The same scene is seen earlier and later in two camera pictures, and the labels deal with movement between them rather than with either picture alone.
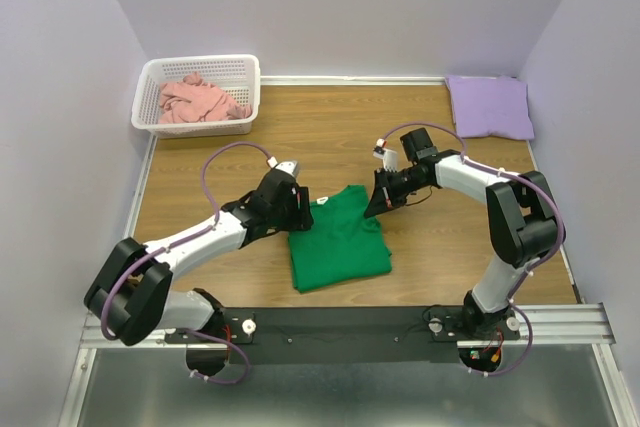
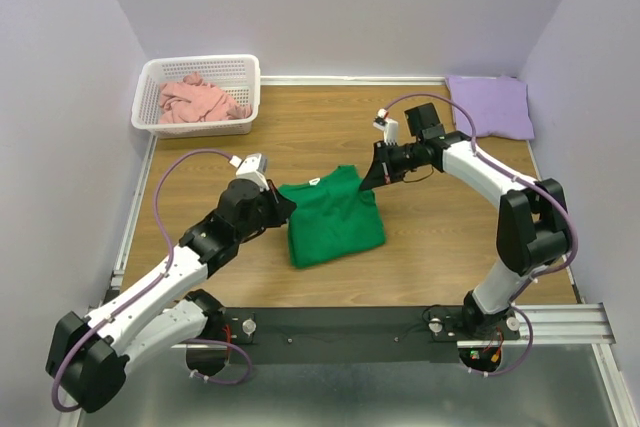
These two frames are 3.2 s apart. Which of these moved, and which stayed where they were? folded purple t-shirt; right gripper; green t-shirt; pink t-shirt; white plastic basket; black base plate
Moved: right gripper; green t-shirt
Stayed: folded purple t-shirt; white plastic basket; black base plate; pink t-shirt
